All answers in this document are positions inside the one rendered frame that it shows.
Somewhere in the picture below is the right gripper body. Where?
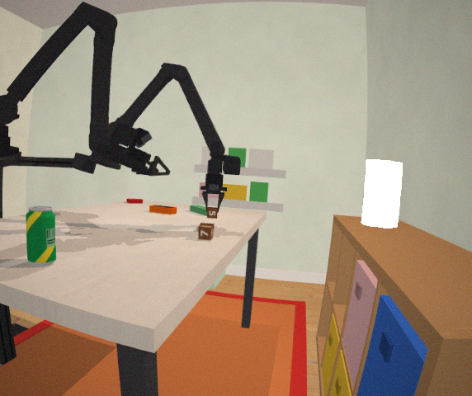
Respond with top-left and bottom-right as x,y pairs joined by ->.
123,149 -> 155,176

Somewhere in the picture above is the green rectangular block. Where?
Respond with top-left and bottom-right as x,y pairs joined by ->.
190,205 -> 207,216

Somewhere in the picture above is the green soda can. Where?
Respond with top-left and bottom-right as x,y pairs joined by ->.
26,206 -> 56,266

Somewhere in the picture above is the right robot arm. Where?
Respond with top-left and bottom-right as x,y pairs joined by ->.
0,2 -> 152,165

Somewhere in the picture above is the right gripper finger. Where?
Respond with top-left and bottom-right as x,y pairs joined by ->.
150,156 -> 170,176
146,160 -> 158,172

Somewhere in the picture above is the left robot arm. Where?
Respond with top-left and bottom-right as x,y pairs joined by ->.
109,63 -> 241,191

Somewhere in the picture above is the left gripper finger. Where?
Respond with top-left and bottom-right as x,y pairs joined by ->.
202,193 -> 208,212
218,194 -> 224,212

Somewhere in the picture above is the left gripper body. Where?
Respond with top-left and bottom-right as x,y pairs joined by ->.
201,172 -> 227,195

